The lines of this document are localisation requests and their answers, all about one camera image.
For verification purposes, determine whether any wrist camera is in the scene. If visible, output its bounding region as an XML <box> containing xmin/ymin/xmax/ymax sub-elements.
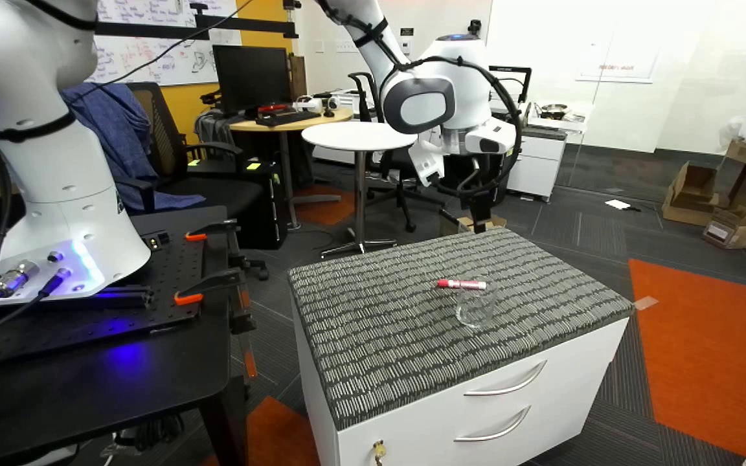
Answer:
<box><xmin>409</xmin><ymin>139</ymin><xmax>446</xmax><ymax>187</ymax></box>

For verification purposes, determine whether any grey plug cable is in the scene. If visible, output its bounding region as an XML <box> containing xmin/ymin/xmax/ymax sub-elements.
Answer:
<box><xmin>0</xmin><ymin>259</ymin><xmax>41</xmax><ymax>331</ymax></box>

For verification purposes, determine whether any monitor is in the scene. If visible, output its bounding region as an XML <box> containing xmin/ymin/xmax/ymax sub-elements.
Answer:
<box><xmin>212</xmin><ymin>44</ymin><xmax>293</xmax><ymax>118</ymax></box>

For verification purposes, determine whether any white drawer cabinet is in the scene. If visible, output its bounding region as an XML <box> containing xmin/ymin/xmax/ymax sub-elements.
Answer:
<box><xmin>287</xmin><ymin>227</ymin><xmax>637</xmax><ymax>466</ymax></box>

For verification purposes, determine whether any round white table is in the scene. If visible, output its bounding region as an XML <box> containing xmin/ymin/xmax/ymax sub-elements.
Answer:
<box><xmin>300</xmin><ymin>121</ymin><xmax>420</xmax><ymax>259</ymax></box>

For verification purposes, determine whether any black keyboard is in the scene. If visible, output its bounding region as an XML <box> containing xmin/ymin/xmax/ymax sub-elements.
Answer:
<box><xmin>254</xmin><ymin>109</ymin><xmax>322</xmax><ymax>128</ymax></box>

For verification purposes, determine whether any small cardboard box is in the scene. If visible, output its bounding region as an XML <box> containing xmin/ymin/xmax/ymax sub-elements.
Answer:
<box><xmin>440</xmin><ymin>214</ymin><xmax>508</xmax><ymax>236</ymax></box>

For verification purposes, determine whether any round wooden table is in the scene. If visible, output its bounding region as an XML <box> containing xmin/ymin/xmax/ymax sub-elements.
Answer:
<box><xmin>227</xmin><ymin>106</ymin><xmax>355</xmax><ymax>231</ymax></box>

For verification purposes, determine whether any transparent glass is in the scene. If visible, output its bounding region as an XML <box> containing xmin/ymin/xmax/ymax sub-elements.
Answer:
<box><xmin>455</xmin><ymin>285</ymin><xmax>499</xmax><ymax>329</ymax></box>

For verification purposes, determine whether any black computer tower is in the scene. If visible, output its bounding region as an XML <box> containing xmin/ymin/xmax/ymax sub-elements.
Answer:
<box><xmin>236</xmin><ymin>161</ymin><xmax>290</xmax><ymax>250</ymax></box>

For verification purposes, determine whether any white filing cabinet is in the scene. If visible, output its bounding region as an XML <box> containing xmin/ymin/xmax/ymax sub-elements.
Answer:
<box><xmin>505</xmin><ymin>126</ymin><xmax>569</xmax><ymax>202</ymax></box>

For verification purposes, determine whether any black and orange clamp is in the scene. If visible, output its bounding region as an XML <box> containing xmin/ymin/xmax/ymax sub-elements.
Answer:
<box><xmin>173</xmin><ymin>267</ymin><xmax>260</xmax><ymax>383</ymax></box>
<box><xmin>184</xmin><ymin>219</ymin><xmax>270</xmax><ymax>281</ymax></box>

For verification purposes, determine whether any drawer handle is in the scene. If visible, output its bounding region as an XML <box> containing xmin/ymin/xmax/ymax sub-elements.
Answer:
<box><xmin>453</xmin><ymin>405</ymin><xmax>532</xmax><ymax>444</ymax></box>
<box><xmin>463</xmin><ymin>360</ymin><xmax>548</xmax><ymax>397</ymax></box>

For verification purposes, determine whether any thin black cable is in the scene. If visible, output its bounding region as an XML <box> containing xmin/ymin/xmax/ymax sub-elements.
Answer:
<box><xmin>67</xmin><ymin>0</ymin><xmax>258</xmax><ymax>105</ymax></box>

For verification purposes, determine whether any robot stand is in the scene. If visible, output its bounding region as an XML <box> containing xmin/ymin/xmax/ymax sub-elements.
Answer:
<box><xmin>0</xmin><ymin>206</ymin><xmax>252</xmax><ymax>466</ymax></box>

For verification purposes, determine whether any black mount bar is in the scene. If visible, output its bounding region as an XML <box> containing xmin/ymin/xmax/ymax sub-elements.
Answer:
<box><xmin>93</xmin><ymin>0</ymin><xmax>300</xmax><ymax>41</ymax></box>

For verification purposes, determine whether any heap of cardboard boxes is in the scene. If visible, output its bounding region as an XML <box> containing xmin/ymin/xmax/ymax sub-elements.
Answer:
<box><xmin>661</xmin><ymin>129</ymin><xmax>746</xmax><ymax>250</ymax></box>

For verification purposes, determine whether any black office chair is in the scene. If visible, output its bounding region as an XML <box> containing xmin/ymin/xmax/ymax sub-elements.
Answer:
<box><xmin>117</xmin><ymin>81</ymin><xmax>271</xmax><ymax>280</ymax></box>
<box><xmin>347</xmin><ymin>71</ymin><xmax>446</xmax><ymax>234</ymax></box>

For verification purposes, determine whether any wall poster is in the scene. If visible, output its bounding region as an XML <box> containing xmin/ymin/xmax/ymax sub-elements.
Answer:
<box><xmin>575</xmin><ymin>44</ymin><xmax>662</xmax><ymax>84</ymax></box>

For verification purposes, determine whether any whiteboard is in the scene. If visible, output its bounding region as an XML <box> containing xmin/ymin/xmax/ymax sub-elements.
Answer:
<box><xmin>84</xmin><ymin>0</ymin><xmax>244</xmax><ymax>87</ymax></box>

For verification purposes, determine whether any blue jacket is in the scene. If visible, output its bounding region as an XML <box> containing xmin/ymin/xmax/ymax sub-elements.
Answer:
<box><xmin>61</xmin><ymin>82</ymin><xmax>207</xmax><ymax>215</ymax></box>

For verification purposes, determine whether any drawer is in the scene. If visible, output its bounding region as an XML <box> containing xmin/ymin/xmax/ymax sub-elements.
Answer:
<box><xmin>341</xmin><ymin>372</ymin><xmax>615</xmax><ymax>466</ymax></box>
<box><xmin>336</xmin><ymin>316</ymin><xmax>630</xmax><ymax>454</ymax></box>

